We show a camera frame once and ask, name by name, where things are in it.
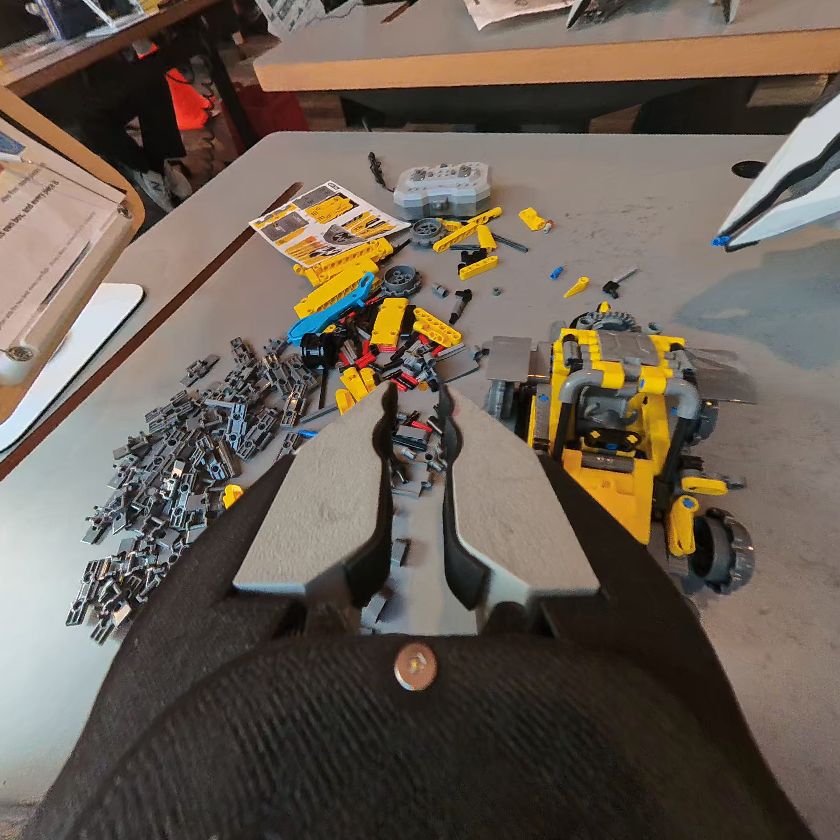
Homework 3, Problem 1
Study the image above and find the orange cone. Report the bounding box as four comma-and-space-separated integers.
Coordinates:
163, 66, 219, 133

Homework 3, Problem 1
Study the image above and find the blue curved toy panel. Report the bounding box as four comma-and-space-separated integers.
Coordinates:
288, 272, 379, 346

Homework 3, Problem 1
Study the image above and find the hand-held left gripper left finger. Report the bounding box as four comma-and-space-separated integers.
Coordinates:
234, 384, 400, 613

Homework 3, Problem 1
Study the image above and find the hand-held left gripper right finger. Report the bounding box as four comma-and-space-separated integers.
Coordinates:
434, 385, 602, 618

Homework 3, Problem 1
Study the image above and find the pile of loose toy bricks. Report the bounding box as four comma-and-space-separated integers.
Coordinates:
66, 237, 476, 647

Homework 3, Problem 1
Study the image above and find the yellow striped leaflet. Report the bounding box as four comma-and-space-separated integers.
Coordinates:
248, 180, 412, 269

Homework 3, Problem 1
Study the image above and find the grey desk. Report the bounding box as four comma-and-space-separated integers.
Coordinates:
0, 129, 840, 840

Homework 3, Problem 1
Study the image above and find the grey toy battery hub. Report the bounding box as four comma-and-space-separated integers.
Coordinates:
392, 161, 494, 221

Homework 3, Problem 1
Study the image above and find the long thin yellow toy beam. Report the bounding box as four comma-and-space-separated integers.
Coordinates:
432, 206, 505, 252

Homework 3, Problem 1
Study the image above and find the yellow toy brick vehicle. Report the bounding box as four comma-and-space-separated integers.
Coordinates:
483, 302, 761, 595

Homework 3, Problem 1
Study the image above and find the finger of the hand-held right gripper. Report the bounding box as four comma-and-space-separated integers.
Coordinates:
729, 90, 840, 231
716, 174, 840, 253

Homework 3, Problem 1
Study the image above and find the clipboard with instruction sheet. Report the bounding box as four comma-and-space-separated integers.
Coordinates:
0, 86, 147, 429

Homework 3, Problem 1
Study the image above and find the wooden background table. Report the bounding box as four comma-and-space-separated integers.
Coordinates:
252, 0, 840, 133

